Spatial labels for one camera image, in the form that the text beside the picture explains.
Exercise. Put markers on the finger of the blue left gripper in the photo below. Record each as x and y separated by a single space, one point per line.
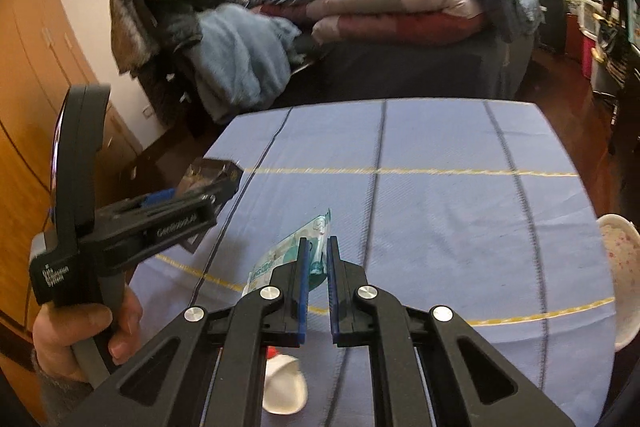
158 197

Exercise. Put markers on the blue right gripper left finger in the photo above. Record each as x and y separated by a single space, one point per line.
302 277

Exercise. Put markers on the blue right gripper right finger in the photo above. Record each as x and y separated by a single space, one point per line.
332 257

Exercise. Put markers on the teal tissue packet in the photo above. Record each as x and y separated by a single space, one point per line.
316 232

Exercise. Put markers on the dark foil wrapper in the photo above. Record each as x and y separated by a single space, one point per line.
219 178

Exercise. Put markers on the grey knit sleeve forearm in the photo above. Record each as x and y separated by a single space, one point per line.
59 396

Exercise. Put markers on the pink dotted trash bin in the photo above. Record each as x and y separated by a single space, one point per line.
621 243

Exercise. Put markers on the left hand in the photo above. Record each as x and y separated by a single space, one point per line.
56 330

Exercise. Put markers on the white paper cup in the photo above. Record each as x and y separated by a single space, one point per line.
285 387

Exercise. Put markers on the light blue fleece blanket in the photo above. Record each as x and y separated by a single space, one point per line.
243 60

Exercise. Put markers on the blue checked tablecloth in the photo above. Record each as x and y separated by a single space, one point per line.
469 204

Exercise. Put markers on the wooden wardrobe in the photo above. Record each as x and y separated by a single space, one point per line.
41 57

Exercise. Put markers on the pink and red comforter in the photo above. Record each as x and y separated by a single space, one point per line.
421 22

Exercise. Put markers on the black suitcase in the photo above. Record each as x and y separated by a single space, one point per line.
552 31

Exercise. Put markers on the dark wooden dresser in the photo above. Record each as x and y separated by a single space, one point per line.
624 143

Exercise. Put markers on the bed with dark frame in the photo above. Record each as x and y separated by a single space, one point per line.
481 66

